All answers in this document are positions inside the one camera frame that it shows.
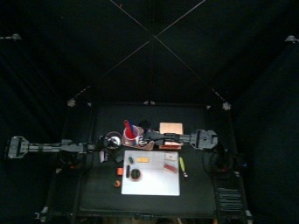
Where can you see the white sushi roll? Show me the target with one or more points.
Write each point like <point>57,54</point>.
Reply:
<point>142,142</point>

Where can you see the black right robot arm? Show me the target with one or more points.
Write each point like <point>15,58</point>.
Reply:
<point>194,139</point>

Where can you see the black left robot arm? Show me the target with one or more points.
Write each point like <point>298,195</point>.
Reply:
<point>47,147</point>

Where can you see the dark green sushi piece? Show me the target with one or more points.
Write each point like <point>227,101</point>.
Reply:
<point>135,173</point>

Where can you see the orange toy roll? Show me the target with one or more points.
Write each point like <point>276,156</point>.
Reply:
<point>118,183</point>

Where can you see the white cutting board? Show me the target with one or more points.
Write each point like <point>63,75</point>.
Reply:
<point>155,183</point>

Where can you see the small metal pot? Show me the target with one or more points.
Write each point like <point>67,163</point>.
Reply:
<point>114,140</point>

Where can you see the pink toy tray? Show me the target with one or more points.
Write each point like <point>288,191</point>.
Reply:
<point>134,144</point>

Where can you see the blue toy utensil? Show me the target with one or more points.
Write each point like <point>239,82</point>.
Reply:
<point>134,129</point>

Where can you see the wooden box red front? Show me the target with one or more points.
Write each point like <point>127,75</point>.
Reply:
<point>171,128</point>

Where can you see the red toy spatula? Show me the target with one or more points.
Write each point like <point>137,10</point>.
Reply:
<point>127,125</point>

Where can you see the yellow toy block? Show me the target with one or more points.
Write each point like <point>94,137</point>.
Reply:
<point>142,159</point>

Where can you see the small green toy piece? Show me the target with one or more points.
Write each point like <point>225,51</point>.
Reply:
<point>131,160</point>

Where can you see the white toy block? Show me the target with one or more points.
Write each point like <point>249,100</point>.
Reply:
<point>170,157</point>

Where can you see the orange toy block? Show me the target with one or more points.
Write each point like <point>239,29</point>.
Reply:
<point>119,171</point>

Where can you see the red toy block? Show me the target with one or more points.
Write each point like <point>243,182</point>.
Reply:
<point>170,168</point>

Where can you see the terracotta toy bowl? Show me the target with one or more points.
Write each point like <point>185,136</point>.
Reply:
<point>135,175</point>

